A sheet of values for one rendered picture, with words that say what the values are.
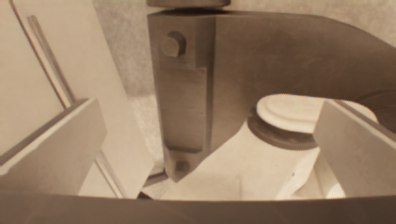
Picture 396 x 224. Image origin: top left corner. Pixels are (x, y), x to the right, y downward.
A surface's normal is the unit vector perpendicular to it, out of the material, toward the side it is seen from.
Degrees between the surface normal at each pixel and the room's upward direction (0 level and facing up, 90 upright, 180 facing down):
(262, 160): 90
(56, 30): 90
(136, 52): 0
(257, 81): 0
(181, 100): 0
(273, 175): 90
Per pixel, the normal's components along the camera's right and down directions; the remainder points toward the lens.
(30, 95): 0.96, -0.06
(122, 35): -0.21, 0.51
